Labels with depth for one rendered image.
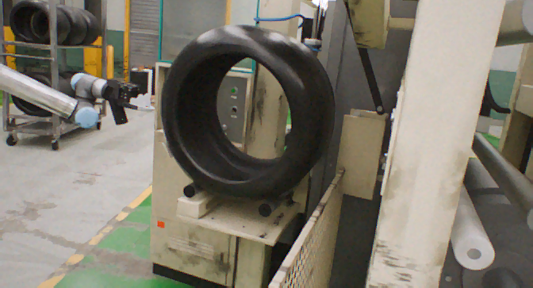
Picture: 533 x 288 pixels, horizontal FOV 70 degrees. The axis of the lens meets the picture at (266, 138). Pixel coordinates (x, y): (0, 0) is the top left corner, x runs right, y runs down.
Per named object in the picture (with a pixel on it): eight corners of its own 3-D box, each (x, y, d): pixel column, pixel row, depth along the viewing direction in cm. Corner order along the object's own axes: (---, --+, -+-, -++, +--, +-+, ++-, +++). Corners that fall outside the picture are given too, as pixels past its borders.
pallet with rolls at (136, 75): (131, 97, 843) (132, 62, 825) (168, 100, 849) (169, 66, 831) (113, 105, 727) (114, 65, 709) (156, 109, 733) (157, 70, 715)
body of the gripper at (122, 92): (128, 86, 139) (101, 78, 142) (125, 109, 141) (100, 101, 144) (142, 86, 146) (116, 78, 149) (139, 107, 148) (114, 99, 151)
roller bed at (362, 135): (340, 177, 163) (351, 108, 156) (376, 184, 158) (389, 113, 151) (332, 191, 145) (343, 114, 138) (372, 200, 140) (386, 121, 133)
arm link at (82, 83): (82, 93, 155) (86, 72, 154) (104, 100, 152) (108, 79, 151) (67, 92, 148) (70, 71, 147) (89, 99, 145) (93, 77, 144)
